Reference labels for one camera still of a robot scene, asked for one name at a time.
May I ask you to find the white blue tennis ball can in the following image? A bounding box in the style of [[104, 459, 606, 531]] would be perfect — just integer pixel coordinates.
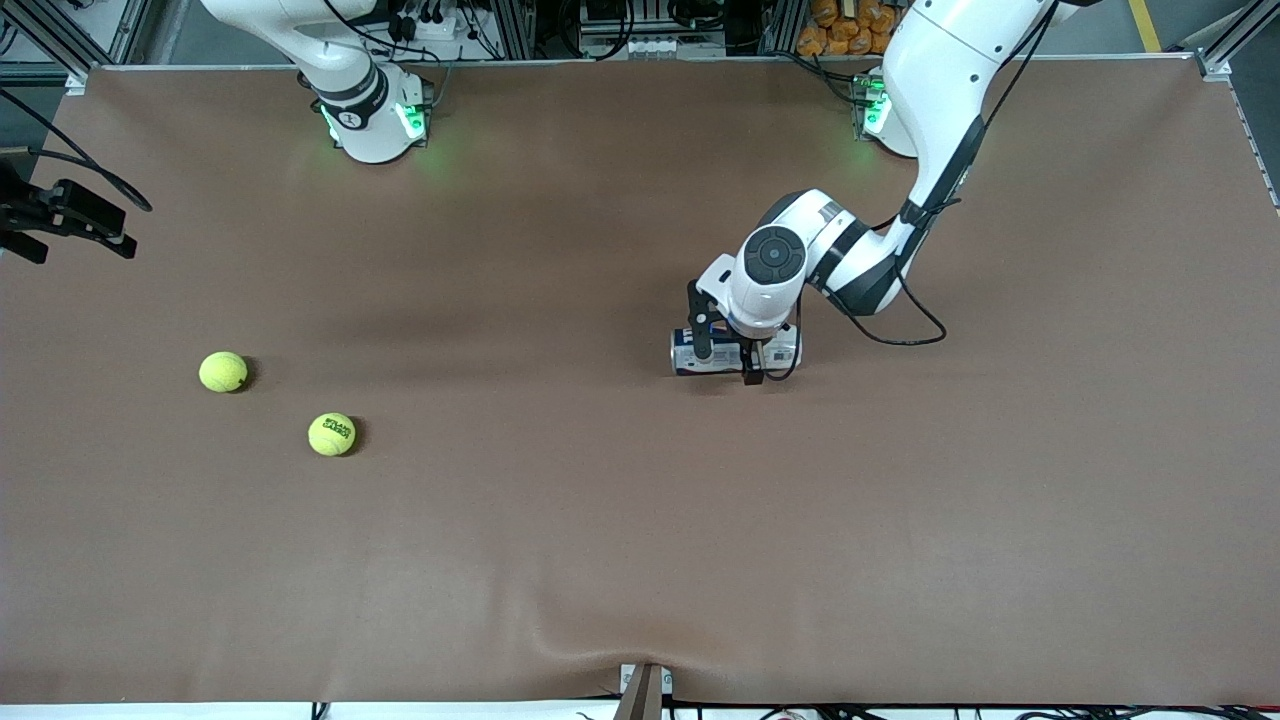
[[670, 323, 803, 377]]

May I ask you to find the plain yellow tennis ball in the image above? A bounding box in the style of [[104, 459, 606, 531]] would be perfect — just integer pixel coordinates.
[[199, 351, 248, 393]]

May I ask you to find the yellow tennis ball black print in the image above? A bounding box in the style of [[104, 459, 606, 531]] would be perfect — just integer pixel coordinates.
[[308, 413, 357, 457]]

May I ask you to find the brown table mat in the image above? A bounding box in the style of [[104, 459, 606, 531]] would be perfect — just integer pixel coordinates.
[[0, 58, 1280, 706]]

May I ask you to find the orange packaged snacks pile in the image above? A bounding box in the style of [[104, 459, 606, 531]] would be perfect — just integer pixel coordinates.
[[797, 0, 901, 57]]

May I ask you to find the white power strip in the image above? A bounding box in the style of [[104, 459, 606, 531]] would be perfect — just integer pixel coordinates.
[[395, 8, 479, 46]]

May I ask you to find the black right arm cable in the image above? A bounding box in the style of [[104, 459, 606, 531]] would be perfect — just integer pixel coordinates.
[[0, 88, 153, 213]]

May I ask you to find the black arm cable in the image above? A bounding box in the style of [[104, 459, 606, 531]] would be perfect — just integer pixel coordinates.
[[765, 0, 1061, 383], [0, 88, 153, 213]]

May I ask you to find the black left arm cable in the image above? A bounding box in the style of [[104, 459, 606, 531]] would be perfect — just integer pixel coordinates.
[[765, 0, 1061, 383]]

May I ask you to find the aluminium frame corner profile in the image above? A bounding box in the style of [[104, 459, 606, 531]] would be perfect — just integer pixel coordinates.
[[0, 0, 93, 96], [1195, 0, 1280, 83]]

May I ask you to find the aluminium frame upright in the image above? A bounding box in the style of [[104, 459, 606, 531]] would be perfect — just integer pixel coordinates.
[[490, 0, 537, 59], [762, 0, 801, 57]]

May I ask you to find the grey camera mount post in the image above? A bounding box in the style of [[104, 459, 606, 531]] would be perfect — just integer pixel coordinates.
[[613, 663, 674, 720]]

